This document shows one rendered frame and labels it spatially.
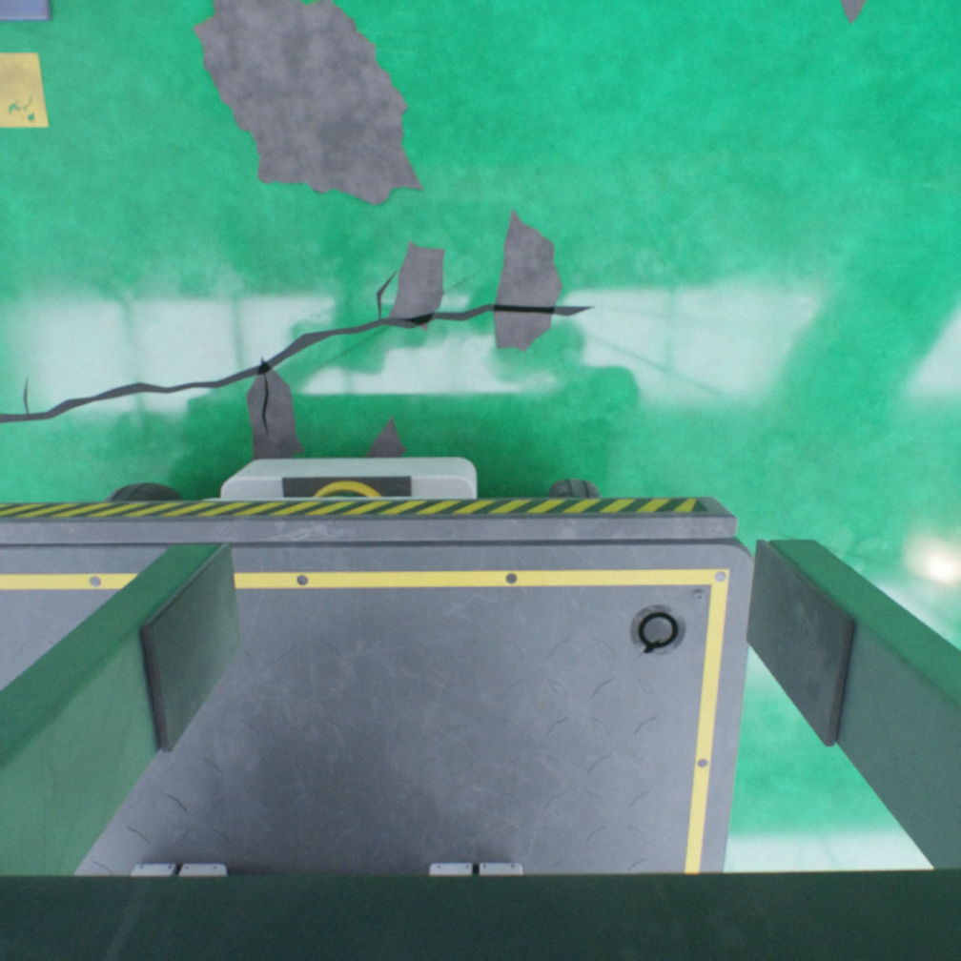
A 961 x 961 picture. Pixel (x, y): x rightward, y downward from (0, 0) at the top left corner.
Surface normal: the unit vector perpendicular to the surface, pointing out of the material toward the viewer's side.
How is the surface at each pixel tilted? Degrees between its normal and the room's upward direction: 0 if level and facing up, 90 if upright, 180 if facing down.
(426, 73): 0
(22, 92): 0
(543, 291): 0
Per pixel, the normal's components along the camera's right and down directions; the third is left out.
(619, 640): 0.00, 0.27
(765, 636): -1.00, 0.01
